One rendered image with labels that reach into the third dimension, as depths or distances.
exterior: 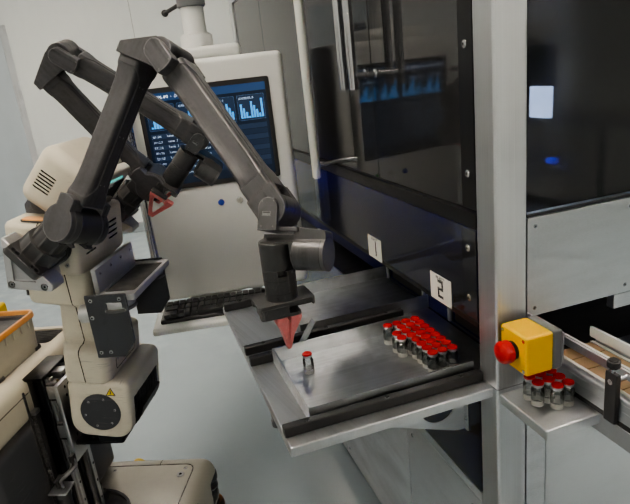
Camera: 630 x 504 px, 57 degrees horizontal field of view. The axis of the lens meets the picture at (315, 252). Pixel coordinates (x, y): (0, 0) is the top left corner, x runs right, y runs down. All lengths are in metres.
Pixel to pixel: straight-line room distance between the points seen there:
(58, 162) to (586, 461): 1.30
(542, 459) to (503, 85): 0.74
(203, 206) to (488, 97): 1.12
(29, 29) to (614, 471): 5.96
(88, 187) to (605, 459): 1.21
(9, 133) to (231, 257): 4.73
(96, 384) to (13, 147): 5.06
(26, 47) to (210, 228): 4.73
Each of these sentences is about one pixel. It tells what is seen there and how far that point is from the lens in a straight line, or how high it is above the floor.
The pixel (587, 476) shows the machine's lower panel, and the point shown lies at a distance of 1.43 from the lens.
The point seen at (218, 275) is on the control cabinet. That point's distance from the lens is 1.95.
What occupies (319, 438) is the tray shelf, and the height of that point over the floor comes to 0.88.
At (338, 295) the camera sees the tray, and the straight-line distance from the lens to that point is 1.61.
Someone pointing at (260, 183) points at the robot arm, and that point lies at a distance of 0.99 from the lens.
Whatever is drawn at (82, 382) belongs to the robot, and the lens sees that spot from 1.58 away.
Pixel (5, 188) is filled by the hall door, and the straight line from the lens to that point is 6.54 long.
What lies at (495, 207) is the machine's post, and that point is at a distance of 1.02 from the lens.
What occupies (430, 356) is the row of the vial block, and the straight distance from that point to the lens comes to 1.19.
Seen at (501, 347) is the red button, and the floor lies 1.01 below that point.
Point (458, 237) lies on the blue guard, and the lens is 1.14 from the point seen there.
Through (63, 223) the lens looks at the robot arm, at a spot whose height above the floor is 1.25.
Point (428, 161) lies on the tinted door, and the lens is 1.21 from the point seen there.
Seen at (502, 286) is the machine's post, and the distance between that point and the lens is 1.07.
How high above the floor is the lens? 1.49
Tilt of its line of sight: 18 degrees down
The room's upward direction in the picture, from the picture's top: 6 degrees counter-clockwise
